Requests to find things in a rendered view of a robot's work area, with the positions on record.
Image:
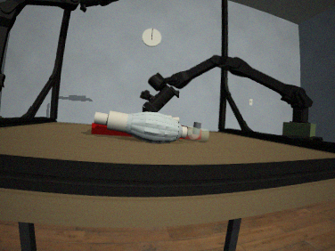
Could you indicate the red tray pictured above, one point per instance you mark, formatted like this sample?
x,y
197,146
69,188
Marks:
x,y
102,129

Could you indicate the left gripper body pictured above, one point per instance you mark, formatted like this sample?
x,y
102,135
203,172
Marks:
x,y
158,103

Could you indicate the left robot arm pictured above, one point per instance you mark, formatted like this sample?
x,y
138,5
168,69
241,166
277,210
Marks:
x,y
292,94

